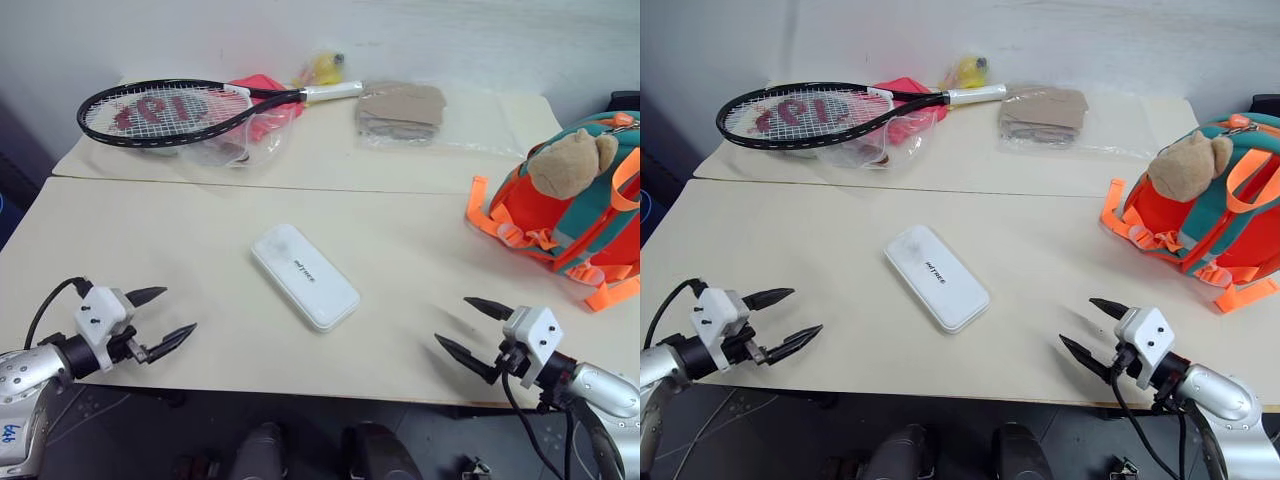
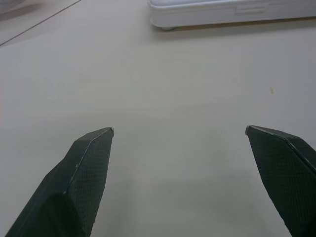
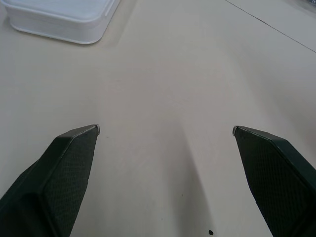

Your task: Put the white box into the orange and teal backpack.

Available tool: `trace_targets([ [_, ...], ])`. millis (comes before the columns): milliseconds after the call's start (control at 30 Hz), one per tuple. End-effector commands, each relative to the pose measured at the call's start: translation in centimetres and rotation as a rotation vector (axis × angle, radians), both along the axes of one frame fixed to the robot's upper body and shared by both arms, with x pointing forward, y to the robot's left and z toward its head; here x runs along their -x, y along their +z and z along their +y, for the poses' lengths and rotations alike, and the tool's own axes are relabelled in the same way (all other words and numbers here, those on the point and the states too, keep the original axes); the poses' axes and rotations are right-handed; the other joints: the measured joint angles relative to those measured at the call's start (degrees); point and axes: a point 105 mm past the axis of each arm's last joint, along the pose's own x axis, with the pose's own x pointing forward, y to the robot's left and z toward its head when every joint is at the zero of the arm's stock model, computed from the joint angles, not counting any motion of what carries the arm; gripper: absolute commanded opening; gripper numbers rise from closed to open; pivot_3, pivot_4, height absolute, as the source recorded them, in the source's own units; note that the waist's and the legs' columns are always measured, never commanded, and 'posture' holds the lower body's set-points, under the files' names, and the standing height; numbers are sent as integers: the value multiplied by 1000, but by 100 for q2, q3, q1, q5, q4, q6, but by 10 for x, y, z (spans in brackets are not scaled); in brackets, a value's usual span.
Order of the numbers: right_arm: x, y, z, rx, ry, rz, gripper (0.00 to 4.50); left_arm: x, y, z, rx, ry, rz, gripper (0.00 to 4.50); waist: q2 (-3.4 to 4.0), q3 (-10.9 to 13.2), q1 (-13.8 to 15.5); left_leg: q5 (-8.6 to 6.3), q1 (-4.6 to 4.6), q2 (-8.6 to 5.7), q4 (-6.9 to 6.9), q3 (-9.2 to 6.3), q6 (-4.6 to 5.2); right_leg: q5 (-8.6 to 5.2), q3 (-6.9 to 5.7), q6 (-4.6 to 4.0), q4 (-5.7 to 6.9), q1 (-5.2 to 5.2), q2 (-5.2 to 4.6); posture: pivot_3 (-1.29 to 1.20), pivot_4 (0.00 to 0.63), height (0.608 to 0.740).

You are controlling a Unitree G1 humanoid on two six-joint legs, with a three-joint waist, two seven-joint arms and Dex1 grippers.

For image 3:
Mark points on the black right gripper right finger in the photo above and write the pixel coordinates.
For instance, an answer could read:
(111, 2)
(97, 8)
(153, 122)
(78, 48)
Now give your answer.
(276, 182)

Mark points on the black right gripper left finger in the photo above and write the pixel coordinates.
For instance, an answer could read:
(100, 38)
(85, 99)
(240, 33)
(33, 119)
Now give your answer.
(56, 182)

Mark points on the white plastic tray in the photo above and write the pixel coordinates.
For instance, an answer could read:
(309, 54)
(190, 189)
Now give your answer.
(61, 19)

